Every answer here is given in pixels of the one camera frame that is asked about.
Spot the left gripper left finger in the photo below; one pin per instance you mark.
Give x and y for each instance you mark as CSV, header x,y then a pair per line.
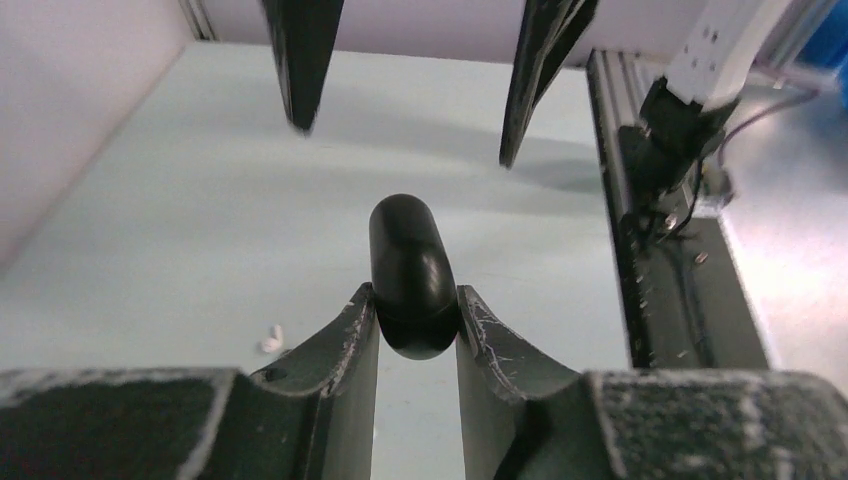
x,y
309,414

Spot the black earbud charging case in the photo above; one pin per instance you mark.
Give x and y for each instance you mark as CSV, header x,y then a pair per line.
x,y
415,292

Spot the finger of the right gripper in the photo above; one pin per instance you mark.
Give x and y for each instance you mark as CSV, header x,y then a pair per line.
x,y
549,31
302,35

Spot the white earbud near centre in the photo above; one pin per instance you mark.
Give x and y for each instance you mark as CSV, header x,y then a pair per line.
x,y
274,342

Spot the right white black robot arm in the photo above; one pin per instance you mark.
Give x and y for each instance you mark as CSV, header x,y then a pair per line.
x,y
680,122

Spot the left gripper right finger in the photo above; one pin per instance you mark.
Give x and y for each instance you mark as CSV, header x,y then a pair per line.
x,y
526,416

